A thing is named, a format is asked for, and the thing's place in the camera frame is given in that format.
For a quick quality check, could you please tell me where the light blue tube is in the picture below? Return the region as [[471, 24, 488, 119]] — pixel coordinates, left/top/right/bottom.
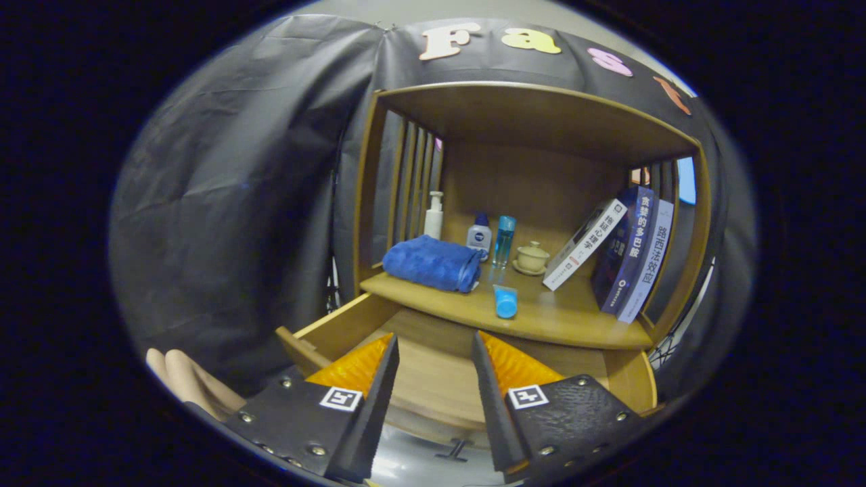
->
[[493, 284, 519, 320]]

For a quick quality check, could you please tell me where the white book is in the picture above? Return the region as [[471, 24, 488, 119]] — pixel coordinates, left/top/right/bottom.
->
[[542, 198, 629, 292]]

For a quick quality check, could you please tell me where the white pump bottle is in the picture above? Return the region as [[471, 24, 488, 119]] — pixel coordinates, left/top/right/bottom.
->
[[424, 191, 445, 241]]

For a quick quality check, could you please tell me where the clear blue bottle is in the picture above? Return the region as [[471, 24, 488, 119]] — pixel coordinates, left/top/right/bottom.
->
[[493, 216, 517, 268]]

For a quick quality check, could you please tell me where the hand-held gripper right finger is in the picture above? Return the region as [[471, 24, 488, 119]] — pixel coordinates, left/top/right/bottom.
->
[[471, 331, 647, 482]]

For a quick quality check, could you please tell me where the beige lidded teacup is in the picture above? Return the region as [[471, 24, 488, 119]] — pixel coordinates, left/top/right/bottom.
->
[[511, 241, 551, 277]]

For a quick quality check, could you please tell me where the pale lavender book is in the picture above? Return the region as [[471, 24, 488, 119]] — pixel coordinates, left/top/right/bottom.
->
[[617, 199, 675, 325]]

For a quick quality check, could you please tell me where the wooden cabinet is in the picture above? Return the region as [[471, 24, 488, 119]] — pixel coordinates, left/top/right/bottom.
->
[[352, 81, 719, 352]]

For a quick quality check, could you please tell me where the wooden countertop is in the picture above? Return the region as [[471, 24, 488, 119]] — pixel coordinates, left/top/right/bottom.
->
[[360, 260, 656, 351]]

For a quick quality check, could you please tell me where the white bottle with blue cap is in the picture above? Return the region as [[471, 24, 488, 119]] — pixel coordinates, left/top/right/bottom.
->
[[466, 212, 493, 261]]

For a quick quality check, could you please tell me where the wooden drawer with black knob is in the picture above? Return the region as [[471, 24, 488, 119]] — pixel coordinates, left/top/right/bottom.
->
[[274, 292, 658, 464]]

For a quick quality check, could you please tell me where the rolled blue towel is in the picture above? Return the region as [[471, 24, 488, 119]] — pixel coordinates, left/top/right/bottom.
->
[[382, 234, 484, 294]]

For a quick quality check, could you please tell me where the dark blue book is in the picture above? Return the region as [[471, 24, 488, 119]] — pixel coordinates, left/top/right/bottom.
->
[[591, 186, 658, 315]]

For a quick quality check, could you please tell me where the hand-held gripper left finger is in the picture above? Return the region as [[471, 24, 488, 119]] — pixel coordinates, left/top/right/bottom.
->
[[223, 333, 400, 482]]

